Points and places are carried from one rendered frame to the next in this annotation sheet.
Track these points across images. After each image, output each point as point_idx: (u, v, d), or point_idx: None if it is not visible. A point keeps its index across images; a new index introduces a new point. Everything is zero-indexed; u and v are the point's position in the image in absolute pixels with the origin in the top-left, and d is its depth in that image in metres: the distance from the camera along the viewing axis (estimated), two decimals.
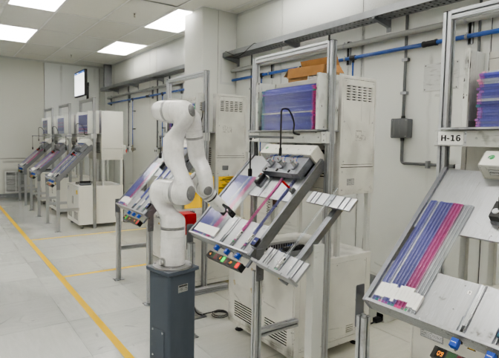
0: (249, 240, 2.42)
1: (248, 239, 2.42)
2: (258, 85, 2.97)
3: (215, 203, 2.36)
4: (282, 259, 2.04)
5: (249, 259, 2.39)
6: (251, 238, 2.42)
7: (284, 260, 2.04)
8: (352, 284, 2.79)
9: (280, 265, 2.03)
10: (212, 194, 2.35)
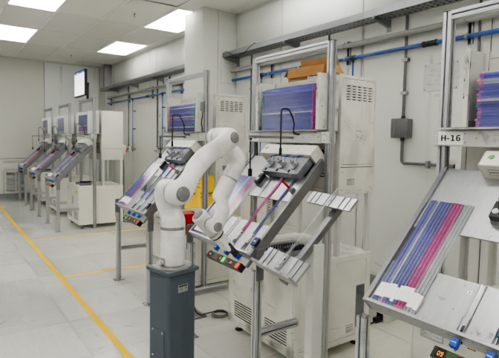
0: (249, 240, 2.42)
1: (248, 239, 2.42)
2: (258, 85, 2.97)
3: (221, 243, 2.27)
4: (282, 259, 2.04)
5: (249, 259, 2.39)
6: (251, 238, 2.42)
7: (284, 260, 2.04)
8: (352, 284, 2.79)
9: (280, 265, 2.03)
10: (218, 233, 2.26)
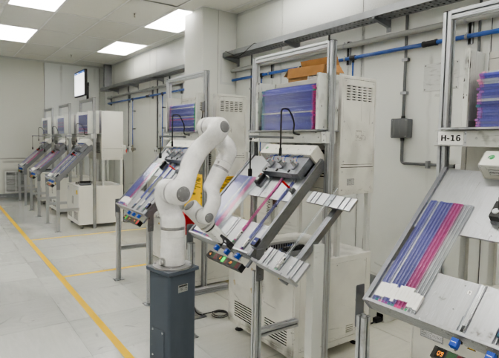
0: (246, 244, 2.41)
1: (243, 243, 2.41)
2: (258, 85, 2.97)
3: (213, 234, 2.24)
4: (282, 259, 2.04)
5: (249, 259, 2.39)
6: (247, 242, 2.41)
7: (284, 260, 2.04)
8: (352, 284, 2.79)
9: (280, 265, 2.03)
10: (210, 225, 2.23)
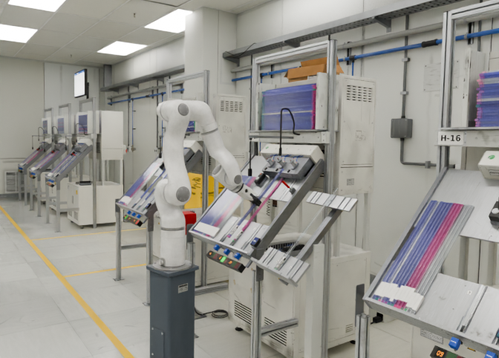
0: (234, 232, 2.35)
1: (232, 230, 2.36)
2: (258, 85, 2.97)
3: None
4: (282, 259, 2.04)
5: (249, 259, 2.39)
6: (235, 229, 2.36)
7: (284, 260, 2.04)
8: (352, 284, 2.79)
9: (280, 265, 2.03)
10: None
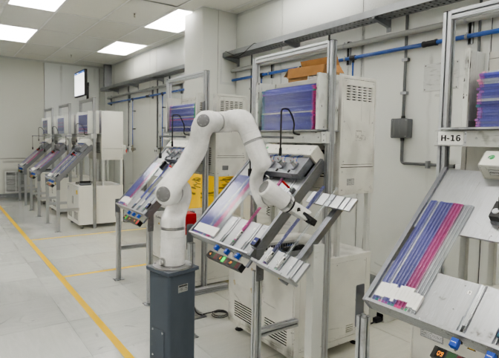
0: (269, 258, 2.13)
1: (266, 257, 2.13)
2: (258, 85, 2.97)
3: None
4: (282, 259, 2.04)
5: (249, 259, 2.39)
6: (270, 256, 2.13)
7: (284, 260, 2.04)
8: (352, 284, 2.79)
9: (280, 265, 2.03)
10: None
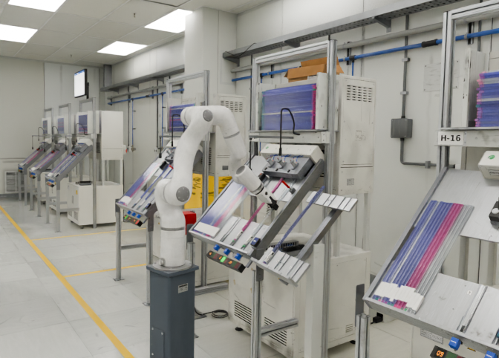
0: (269, 258, 2.13)
1: (266, 257, 2.13)
2: (258, 85, 2.97)
3: None
4: (249, 237, 2.42)
5: (249, 259, 2.39)
6: (270, 256, 2.13)
7: (251, 238, 2.42)
8: (352, 284, 2.79)
9: (248, 242, 2.41)
10: None
